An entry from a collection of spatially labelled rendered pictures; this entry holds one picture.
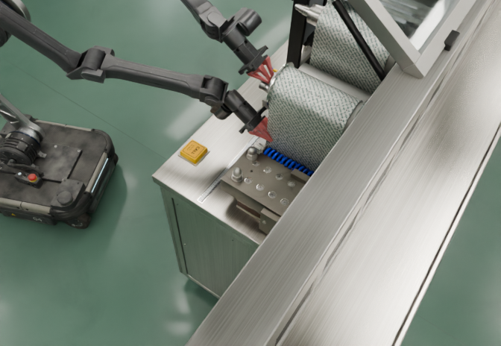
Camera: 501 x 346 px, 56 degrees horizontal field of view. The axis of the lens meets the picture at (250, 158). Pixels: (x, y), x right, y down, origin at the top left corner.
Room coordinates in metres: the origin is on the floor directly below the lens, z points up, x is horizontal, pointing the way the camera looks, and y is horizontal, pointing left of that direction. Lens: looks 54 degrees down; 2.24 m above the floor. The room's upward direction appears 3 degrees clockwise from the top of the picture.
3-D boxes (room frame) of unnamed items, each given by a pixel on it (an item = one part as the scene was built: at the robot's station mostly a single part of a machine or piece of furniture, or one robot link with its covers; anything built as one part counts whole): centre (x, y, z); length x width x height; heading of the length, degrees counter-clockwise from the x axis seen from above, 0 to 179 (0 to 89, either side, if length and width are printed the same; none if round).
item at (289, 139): (0.89, -0.15, 1.11); 0.23 x 0.01 x 0.18; 58
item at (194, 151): (0.99, 0.20, 0.91); 0.07 x 0.07 x 0.02; 58
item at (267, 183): (0.77, -0.12, 1.00); 0.40 x 0.16 x 0.06; 58
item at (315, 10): (1.23, -0.19, 1.34); 0.06 x 0.06 x 0.06; 58
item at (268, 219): (0.68, -0.08, 0.97); 0.10 x 0.03 x 0.11; 58
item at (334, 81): (1.04, -0.25, 1.18); 0.26 x 0.12 x 0.12; 58
